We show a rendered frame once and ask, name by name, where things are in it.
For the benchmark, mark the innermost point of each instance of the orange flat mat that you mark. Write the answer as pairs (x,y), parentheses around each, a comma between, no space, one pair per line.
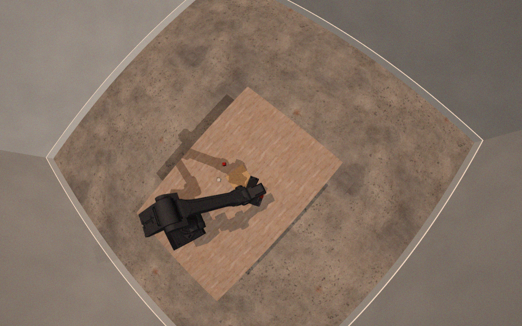
(239,176)

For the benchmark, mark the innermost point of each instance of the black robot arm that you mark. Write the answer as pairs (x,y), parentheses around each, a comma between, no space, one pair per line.
(171,214)

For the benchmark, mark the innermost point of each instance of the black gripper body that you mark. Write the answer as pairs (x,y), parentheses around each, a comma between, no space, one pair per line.
(256,201)

